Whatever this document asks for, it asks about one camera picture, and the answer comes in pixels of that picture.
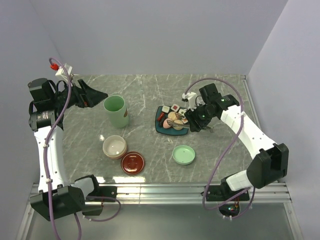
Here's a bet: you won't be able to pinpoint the aluminium rail frame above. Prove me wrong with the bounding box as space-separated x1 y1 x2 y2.
15 74 305 240

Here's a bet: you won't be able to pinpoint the cream inner bowl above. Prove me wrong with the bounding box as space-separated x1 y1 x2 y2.
102 135 128 160

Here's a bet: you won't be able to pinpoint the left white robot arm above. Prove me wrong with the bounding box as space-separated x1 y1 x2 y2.
27 78 108 221

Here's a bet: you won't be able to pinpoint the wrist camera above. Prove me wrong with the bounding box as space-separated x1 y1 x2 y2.
182 92 197 111
54 63 74 82

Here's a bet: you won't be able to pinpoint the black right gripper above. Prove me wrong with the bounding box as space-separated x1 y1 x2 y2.
184 101 216 133

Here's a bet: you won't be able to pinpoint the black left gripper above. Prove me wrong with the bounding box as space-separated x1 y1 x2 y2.
51 78 108 110

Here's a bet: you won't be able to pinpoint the teal square plate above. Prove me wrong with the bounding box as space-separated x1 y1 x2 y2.
154 105 189 137

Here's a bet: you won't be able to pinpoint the steel serving tongs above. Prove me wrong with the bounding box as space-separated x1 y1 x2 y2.
166 112 215 133

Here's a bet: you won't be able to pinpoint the green sushi roll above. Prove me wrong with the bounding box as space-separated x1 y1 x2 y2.
178 109 186 116

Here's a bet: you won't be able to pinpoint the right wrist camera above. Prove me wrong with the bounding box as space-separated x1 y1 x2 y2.
182 92 197 111

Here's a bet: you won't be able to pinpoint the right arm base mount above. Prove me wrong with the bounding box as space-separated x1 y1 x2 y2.
205 183 250 219

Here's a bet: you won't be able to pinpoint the green round lid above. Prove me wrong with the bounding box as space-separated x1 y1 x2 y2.
172 145 196 165

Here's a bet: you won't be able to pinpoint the green cylindrical lunch container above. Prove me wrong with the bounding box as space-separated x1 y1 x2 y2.
103 95 129 128

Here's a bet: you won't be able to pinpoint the red centre sushi roll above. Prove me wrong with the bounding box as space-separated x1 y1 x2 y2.
170 104 180 112

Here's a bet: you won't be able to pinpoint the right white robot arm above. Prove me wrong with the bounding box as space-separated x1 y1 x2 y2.
182 83 289 200

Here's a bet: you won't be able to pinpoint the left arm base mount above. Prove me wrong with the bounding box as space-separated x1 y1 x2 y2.
82 186 117 217

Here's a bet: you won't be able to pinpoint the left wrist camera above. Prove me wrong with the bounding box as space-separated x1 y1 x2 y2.
54 63 74 82

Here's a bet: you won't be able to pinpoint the white sushi roll left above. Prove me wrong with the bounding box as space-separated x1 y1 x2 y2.
161 105 171 113

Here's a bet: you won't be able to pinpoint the beige bun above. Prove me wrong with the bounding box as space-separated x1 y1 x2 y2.
172 119 184 131
167 111 178 121

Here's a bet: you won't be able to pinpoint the orange sushi roll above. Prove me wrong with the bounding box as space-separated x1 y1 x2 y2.
181 118 188 124

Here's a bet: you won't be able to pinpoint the red round lid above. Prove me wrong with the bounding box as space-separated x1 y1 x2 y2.
120 151 145 175

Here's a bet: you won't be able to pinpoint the pink steamed bun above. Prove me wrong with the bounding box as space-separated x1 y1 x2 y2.
163 118 171 129

